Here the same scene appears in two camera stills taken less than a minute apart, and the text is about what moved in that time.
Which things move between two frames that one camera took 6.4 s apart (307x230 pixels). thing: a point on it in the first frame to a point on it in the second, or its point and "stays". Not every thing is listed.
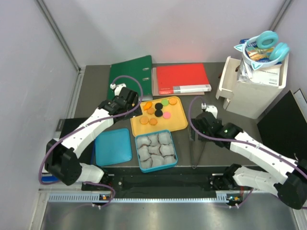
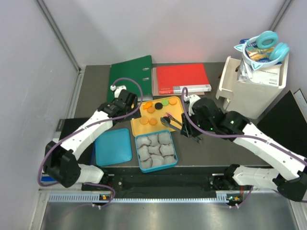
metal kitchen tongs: [192, 138] to [173, 122]
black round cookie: [158, 113] to [165, 120]
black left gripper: [134, 113] stays
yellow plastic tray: [164, 114] stays
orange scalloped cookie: [150, 111] stays
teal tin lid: [112, 147] stays
